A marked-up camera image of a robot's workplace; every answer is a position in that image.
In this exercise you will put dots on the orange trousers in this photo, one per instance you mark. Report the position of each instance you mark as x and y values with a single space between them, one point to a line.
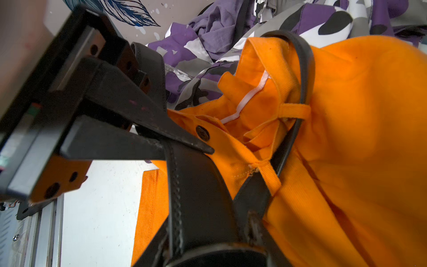
348 170

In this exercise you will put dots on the lilac purple trousers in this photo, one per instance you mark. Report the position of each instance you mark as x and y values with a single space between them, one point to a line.
215 27

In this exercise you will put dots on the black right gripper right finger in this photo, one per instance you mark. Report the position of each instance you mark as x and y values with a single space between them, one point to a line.
258 236

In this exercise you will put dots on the black belt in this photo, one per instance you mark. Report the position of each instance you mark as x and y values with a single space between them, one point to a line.
247 7
207 227

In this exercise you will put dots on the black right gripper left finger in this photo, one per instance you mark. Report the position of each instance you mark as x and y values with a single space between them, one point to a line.
153 255

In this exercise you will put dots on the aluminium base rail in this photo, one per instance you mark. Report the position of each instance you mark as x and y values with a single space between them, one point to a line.
31 236

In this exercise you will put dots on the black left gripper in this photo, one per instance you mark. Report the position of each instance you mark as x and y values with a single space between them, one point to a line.
77 106

